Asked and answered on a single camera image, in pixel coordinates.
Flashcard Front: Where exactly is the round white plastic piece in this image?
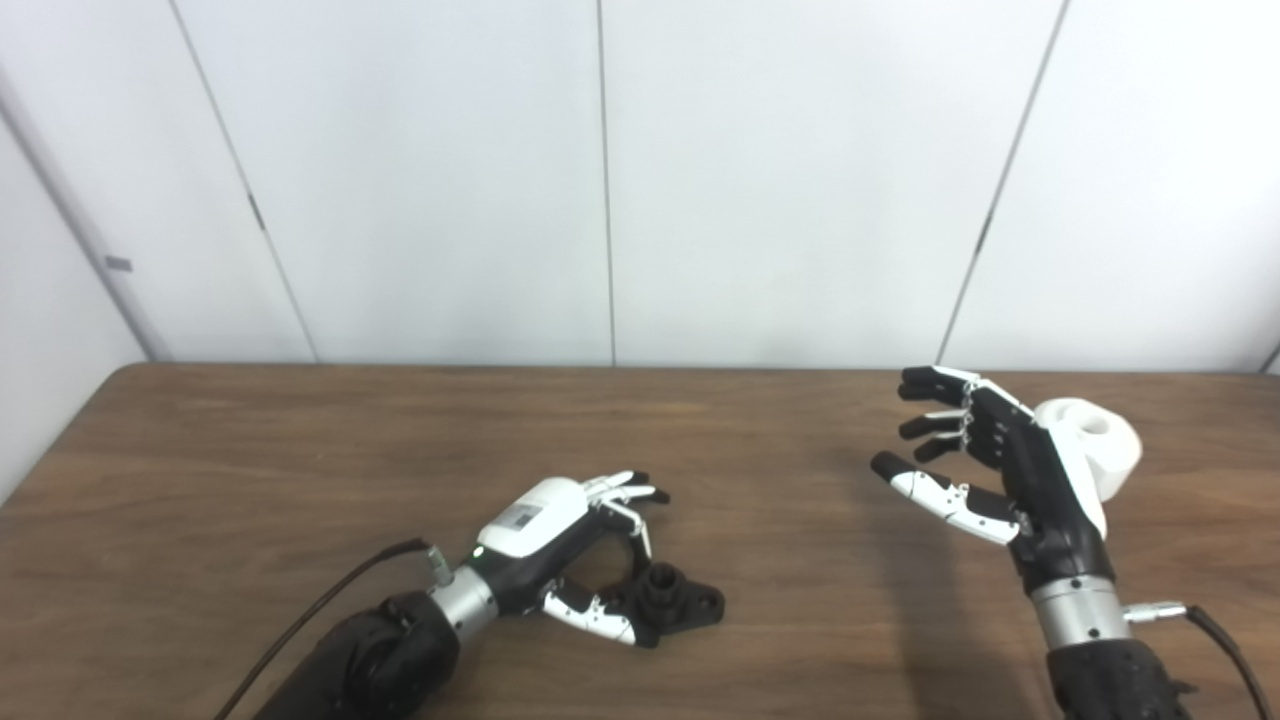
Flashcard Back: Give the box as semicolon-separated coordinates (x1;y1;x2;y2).
1033;398;1143;506

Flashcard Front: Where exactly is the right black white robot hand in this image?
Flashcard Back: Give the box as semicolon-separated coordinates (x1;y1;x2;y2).
870;365;1116;601

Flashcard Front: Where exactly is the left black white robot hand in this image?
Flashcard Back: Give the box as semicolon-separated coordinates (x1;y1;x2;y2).
470;470;673;649

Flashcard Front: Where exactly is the black flanged holder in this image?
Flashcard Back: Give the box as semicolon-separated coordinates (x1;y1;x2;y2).
600;562;726;647

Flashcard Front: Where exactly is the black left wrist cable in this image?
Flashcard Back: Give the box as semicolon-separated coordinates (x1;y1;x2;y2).
212;538;456;720

